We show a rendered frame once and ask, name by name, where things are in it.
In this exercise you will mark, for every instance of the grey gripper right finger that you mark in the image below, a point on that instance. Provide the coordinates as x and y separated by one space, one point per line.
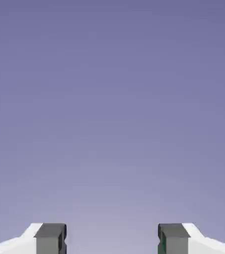
175 238

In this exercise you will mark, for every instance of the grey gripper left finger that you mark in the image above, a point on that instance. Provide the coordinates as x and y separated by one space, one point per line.
47 238

